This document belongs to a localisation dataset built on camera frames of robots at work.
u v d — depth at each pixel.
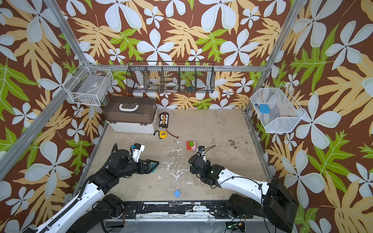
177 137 1.04
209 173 0.60
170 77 0.98
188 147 0.94
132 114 0.90
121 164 0.58
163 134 1.04
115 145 0.61
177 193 0.80
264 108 0.86
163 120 1.11
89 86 0.86
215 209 0.74
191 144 0.94
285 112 0.77
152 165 0.69
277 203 0.41
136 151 0.69
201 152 0.70
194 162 0.61
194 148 0.93
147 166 0.65
